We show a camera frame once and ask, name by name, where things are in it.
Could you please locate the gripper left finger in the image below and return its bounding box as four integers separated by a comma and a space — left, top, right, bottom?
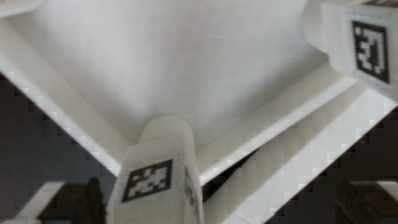
4, 177, 111, 224

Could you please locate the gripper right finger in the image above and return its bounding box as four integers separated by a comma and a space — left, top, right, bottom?
333, 181, 398, 224

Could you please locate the white table leg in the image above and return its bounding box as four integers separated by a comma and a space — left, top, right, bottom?
301, 0, 398, 102
106, 116, 203, 224

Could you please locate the white square tabletop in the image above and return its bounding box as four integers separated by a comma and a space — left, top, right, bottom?
0, 0, 355, 180

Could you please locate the white U-shaped obstacle fence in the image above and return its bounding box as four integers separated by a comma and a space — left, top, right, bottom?
203, 84, 398, 224

